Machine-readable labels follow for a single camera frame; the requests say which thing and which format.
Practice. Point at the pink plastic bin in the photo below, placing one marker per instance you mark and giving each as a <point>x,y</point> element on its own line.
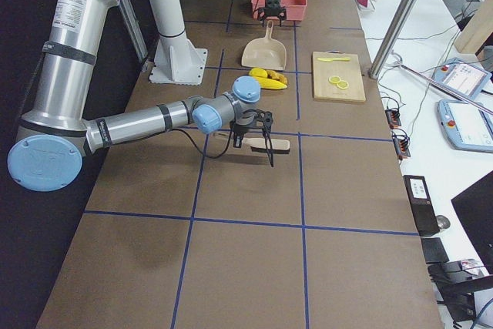
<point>292,1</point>

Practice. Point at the lemon slice near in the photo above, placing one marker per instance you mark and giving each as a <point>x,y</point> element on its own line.
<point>342,84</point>

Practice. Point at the black orange connector block near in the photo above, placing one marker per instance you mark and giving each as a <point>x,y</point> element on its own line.
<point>401,141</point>

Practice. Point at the blue teach pendant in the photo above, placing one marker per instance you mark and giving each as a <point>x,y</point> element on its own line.
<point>465,126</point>
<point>462,76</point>

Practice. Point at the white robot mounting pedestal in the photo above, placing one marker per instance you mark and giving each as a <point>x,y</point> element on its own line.
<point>177,60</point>

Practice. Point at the yellow corn cob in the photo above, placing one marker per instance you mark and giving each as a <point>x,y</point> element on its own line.
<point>270,84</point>

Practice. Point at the blue teach pendant far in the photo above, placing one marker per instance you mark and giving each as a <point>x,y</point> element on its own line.
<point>462,76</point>

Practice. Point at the yellow plastic knife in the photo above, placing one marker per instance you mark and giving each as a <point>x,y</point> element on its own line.
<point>334,59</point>

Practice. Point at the black monitor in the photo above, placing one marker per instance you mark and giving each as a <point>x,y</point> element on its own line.
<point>473,207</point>

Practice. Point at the blue teach pendant near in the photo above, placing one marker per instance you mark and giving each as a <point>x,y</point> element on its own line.
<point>465,126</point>

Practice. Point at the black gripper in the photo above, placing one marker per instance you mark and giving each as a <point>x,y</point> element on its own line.
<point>240,127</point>
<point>272,1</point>

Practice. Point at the black orange connector block far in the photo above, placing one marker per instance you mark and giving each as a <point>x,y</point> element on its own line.
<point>392,112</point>

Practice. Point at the aluminium frame post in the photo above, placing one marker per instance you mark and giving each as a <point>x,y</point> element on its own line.
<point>394,30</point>

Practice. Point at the beige hand brush black bristles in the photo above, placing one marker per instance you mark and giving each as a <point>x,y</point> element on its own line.
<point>258,144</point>

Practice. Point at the orange ginger root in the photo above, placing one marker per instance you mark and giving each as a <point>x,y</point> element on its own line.
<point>277,76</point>

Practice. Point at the bamboo cutting board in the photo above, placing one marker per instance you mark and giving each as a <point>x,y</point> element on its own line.
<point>348,71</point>

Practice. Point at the lemon slice far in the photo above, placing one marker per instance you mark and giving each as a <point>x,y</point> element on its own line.
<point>334,79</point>

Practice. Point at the black orange connector block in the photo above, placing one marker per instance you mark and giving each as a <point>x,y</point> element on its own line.
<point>392,112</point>
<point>401,141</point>

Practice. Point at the lemon slice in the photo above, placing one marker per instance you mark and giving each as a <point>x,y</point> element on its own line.
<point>334,79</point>
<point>342,84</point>

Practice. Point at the beige plastic dustpan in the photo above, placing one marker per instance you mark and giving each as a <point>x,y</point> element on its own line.
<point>265,52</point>

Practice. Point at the black box white label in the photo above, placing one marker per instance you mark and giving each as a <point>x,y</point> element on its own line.
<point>421,206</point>

